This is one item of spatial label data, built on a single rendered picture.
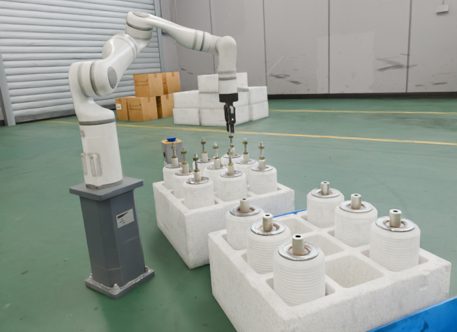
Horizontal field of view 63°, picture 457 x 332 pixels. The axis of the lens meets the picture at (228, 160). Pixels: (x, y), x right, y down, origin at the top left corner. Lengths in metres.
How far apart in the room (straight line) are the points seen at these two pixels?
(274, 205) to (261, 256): 0.47
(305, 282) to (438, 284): 0.30
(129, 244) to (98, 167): 0.24
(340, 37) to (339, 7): 0.44
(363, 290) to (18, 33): 6.06
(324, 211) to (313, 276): 0.32
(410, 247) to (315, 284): 0.23
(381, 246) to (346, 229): 0.11
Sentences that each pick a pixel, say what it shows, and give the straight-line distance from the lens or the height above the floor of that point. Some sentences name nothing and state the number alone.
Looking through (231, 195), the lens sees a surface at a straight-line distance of 1.20.
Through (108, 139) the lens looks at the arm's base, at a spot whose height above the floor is 0.43.
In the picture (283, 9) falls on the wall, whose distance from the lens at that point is 6.95.
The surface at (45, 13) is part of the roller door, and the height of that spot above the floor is 1.58.
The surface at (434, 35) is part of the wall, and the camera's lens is 6.16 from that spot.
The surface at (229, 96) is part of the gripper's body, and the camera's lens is 1.41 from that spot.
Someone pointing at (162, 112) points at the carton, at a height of 0.07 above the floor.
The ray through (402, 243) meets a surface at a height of 0.23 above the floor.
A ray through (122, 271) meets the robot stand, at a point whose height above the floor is 0.06.
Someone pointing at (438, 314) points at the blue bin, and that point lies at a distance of 0.88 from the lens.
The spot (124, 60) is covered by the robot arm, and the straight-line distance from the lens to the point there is 1.13.
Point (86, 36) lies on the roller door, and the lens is 6.97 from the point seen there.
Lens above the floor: 0.59
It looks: 14 degrees down
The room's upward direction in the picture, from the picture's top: 4 degrees counter-clockwise
